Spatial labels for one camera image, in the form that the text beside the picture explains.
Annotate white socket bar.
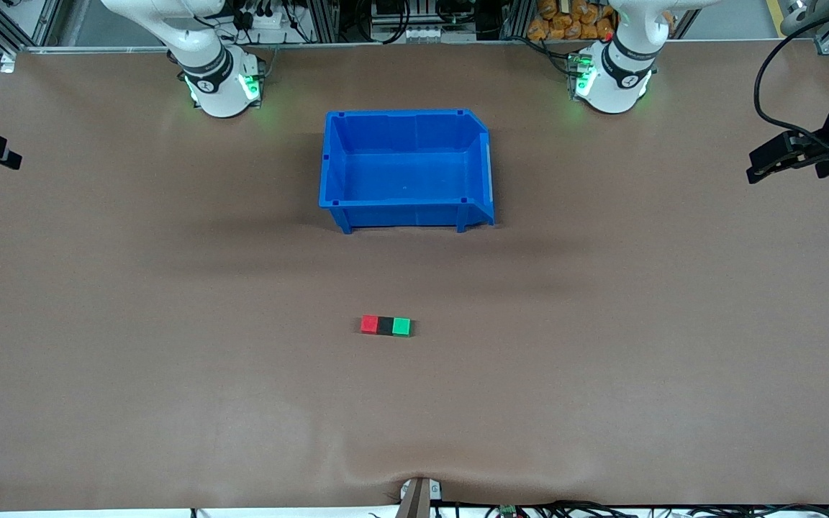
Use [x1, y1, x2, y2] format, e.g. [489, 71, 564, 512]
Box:
[371, 24, 445, 42]

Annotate orange packaged items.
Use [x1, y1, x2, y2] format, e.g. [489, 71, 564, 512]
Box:
[526, 0, 617, 41]

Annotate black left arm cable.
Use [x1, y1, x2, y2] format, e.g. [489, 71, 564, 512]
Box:
[754, 4, 829, 155]

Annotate white power strip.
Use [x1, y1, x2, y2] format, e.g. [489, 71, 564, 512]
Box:
[231, 0, 307, 44]

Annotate blue plastic storage bin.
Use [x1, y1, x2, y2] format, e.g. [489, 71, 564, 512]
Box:
[319, 109, 496, 235]

